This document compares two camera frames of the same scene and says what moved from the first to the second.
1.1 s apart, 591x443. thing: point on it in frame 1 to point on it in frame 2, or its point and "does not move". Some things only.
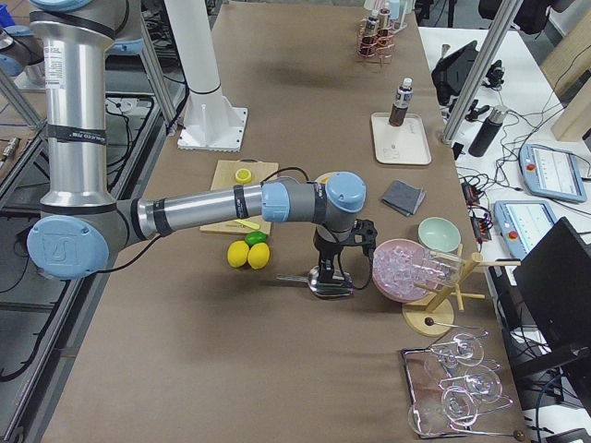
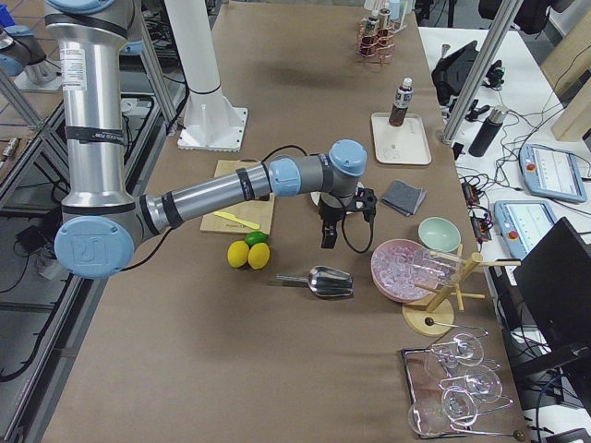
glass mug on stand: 437,269 does not move
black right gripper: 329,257 to 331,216
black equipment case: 452,73 does not move
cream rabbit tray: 406,144 does not move
